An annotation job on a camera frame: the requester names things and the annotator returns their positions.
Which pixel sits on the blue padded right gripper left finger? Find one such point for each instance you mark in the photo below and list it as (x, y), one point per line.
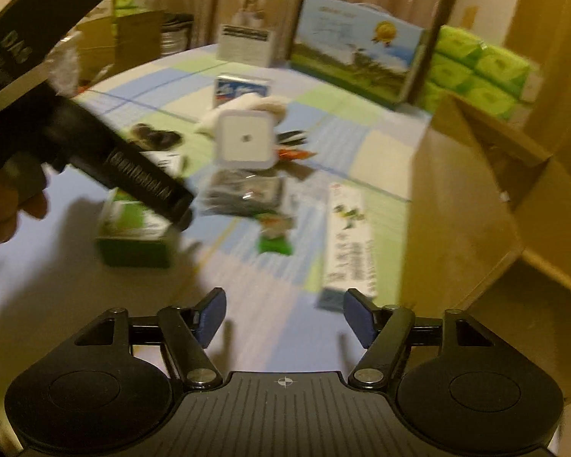
(187, 333)

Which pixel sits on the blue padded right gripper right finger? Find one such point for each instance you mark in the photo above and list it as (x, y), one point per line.
(382, 332)

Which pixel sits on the long white green box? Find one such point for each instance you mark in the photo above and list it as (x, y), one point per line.
(348, 257)

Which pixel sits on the green white small box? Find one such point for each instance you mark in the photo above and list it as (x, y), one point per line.
(129, 234)

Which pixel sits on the green packet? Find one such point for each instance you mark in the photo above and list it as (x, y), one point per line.
(273, 235)

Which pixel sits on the black items plastic bag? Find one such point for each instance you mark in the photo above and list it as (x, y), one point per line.
(242, 193)

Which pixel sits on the dark velvet scrunchie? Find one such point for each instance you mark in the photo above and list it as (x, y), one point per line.
(146, 138)

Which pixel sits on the white square night light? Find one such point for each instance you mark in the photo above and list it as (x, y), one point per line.
(245, 139)

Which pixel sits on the red orange snack packet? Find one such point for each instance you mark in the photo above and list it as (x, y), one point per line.
(290, 154)

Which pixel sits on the white knit sock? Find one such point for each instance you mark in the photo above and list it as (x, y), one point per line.
(249, 102)

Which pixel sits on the blue white card pack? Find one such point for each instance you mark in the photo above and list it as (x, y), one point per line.
(231, 86)

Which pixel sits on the black comb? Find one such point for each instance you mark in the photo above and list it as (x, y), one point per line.
(296, 137)

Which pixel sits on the person's left hand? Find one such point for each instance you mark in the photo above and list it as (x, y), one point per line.
(5, 209)

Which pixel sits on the crumpled white plastic bag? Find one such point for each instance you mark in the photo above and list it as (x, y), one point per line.
(63, 65)

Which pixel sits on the brown cardboard boxes stack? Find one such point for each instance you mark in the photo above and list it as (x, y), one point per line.
(118, 35)

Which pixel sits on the open cardboard box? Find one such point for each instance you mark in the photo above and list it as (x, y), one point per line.
(489, 232)

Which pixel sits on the checked bed sheet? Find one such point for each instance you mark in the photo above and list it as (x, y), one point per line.
(301, 191)

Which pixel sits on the white beige product box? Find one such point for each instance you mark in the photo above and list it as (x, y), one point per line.
(248, 31)

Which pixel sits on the green tissue pack stack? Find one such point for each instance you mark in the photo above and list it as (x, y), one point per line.
(496, 80)

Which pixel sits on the blue milk carton case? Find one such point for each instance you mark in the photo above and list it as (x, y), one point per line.
(358, 48)

